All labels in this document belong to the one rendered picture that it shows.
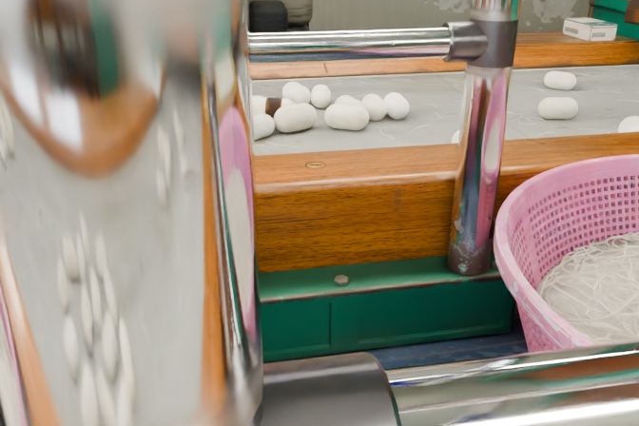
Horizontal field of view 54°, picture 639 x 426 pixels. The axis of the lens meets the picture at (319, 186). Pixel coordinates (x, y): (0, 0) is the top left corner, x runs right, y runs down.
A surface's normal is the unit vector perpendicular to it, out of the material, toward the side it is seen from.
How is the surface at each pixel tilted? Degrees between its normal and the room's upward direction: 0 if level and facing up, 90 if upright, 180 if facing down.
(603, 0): 90
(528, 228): 72
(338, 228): 90
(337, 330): 90
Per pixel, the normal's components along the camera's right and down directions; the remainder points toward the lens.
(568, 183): 0.55, 0.06
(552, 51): 0.14, -0.39
